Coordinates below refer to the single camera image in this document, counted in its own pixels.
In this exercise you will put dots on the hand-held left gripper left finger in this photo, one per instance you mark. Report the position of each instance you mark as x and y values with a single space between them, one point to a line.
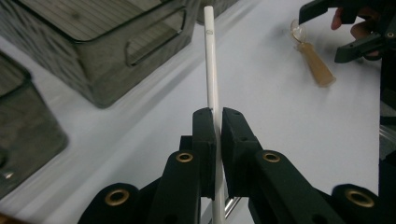
186 180

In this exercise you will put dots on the white chopstick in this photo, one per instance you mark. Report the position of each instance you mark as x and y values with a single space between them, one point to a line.
211 62

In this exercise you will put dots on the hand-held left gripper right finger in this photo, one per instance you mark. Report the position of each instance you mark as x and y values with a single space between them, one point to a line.
255 180

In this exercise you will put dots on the grey transparent plastic bin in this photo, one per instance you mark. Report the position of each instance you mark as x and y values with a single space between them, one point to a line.
93 62
218 6
25 130

